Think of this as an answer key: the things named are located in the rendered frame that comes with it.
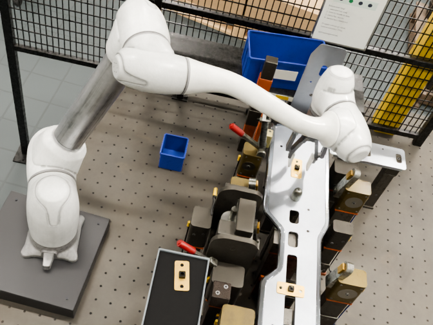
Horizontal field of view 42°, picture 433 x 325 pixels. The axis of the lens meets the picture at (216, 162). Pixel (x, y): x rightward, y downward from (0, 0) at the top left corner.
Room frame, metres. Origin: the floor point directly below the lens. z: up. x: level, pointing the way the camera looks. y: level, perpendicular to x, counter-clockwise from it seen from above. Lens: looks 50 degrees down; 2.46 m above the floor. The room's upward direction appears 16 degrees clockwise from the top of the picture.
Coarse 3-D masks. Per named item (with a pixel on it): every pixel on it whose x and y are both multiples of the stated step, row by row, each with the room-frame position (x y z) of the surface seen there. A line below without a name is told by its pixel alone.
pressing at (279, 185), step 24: (312, 144) 1.41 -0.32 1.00; (288, 168) 1.27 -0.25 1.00; (312, 168) 1.30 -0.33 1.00; (264, 192) 1.14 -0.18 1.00; (288, 192) 1.17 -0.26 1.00; (312, 192) 1.20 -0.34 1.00; (288, 216) 1.07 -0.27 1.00; (312, 216) 1.10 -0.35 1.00; (312, 240) 1.01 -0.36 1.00; (312, 264) 0.92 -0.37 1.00; (264, 288) 0.80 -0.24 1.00; (312, 288) 0.84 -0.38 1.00; (264, 312) 0.73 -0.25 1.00; (312, 312) 0.77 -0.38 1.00
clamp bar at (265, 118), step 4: (264, 116) 1.27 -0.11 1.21; (260, 120) 1.26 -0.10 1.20; (264, 120) 1.25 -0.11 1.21; (268, 120) 1.26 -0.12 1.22; (272, 120) 1.27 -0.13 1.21; (264, 124) 1.25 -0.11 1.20; (268, 124) 1.25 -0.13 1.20; (276, 124) 1.26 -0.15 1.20; (264, 128) 1.25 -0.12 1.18; (260, 132) 1.25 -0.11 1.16; (264, 132) 1.25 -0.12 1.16; (260, 136) 1.25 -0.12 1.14; (264, 136) 1.25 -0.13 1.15; (260, 140) 1.25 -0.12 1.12; (264, 140) 1.25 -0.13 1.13; (260, 144) 1.25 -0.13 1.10; (264, 144) 1.25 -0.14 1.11; (260, 148) 1.25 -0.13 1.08; (264, 148) 1.25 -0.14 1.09
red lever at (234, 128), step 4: (232, 124) 1.26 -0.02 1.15; (232, 128) 1.25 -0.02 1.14; (236, 128) 1.26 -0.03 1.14; (236, 132) 1.25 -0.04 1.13; (240, 132) 1.26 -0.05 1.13; (244, 132) 1.27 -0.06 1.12; (240, 136) 1.25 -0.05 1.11; (244, 136) 1.26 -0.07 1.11; (248, 136) 1.27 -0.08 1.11; (248, 140) 1.26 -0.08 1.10; (252, 140) 1.27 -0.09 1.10; (252, 144) 1.26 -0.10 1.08; (256, 144) 1.26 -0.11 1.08; (256, 148) 1.26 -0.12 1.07
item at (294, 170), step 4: (296, 160) 1.32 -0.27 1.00; (300, 160) 1.32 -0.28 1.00; (292, 164) 1.29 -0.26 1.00; (296, 164) 1.29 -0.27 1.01; (300, 164) 1.30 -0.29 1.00; (292, 168) 1.28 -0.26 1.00; (296, 168) 1.27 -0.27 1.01; (300, 168) 1.29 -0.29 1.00; (292, 172) 1.26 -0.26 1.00; (296, 172) 1.26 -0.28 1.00; (300, 172) 1.27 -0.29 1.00; (292, 176) 1.24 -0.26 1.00; (296, 176) 1.25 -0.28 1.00; (300, 176) 1.25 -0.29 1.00
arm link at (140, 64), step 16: (144, 32) 1.13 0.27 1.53; (128, 48) 1.06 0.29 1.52; (144, 48) 1.07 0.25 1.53; (160, 48) 1.09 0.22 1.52; (112, 64) 1.04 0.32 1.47; (128, 64) 1.01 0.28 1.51; (144, 64) 1.03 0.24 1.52; (160, 64) 1.04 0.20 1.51; (176, 64) 1.07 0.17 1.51; (128, 80) 1.00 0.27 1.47; (144, 80) 1.01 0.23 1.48; (160, 80) 1.02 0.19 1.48; (176, 80) 1.04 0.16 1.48
